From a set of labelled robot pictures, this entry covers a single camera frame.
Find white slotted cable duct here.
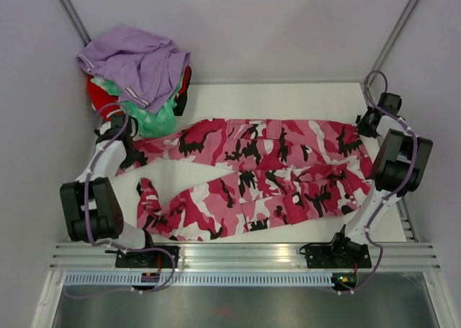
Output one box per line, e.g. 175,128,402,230
65,271,333,287

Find pink camouflage trousers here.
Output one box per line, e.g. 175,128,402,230
135,118,372,241

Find aluminium corner post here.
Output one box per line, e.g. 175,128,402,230
58,0,91,47
372,0,421,71

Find black garment in pile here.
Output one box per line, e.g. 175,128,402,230
173,66,192,117

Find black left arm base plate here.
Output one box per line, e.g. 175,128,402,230
115,246,180,269

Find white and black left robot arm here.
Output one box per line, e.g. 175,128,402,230
60,115,157,268

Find green tie-dye garment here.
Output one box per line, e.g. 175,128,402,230
91,76,182,138

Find purple shirt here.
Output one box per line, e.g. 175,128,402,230
76,25,190,115

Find red garment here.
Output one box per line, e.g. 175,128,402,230
86,76,125,122

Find aluminium left corner post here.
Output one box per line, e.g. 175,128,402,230
58,0,91,47

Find aluminium front rail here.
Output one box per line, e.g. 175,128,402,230
48,243,441,272

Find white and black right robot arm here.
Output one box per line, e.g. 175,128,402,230
328,92,434,267

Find aluminium right corner post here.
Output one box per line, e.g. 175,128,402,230
372,0,421,71

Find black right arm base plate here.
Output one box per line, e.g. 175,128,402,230
299,244,372,269

